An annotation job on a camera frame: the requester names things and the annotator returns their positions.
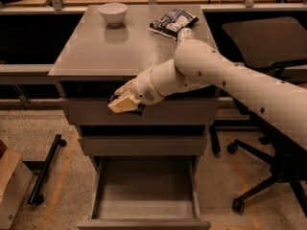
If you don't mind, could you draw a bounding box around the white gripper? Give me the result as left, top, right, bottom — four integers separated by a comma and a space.
106, 68, 165, 114

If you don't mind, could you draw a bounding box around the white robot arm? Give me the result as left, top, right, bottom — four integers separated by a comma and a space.
108, 39, 307, 149

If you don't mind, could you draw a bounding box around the grey top drawer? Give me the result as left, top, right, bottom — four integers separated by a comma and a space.
62, 99, 218, 126

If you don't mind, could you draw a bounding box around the grey middle drawer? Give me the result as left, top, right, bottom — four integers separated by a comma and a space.
79, 136, 207, 156

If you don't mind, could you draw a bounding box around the grey drawer cabinet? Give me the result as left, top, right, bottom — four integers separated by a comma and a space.
49, 5, 218, 230

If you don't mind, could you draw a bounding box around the grey open bottom drawer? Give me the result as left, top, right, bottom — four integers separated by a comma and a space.
78, 156, 211, 230

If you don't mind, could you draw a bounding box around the long grey workbench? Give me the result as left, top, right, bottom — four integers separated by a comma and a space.
0, 5, 307, 99

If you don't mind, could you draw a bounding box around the blue white snack bag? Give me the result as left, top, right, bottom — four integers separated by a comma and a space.
150, 9, 199, 40

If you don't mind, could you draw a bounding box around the clear plastic water bottle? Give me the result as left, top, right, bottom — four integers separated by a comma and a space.
177, 28, 194, 44

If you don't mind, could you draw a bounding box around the white ceramic bowl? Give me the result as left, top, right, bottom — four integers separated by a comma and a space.
98, 3, 128, 26

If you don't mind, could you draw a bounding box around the cardboard box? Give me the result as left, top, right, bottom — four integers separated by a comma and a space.
0, 140, 21, 203

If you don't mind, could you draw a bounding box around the black wheeled bar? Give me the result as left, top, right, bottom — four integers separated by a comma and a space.
25, 134, 66, 205

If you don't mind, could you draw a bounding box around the black office chair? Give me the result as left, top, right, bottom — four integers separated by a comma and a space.
208, 16, 307, 213

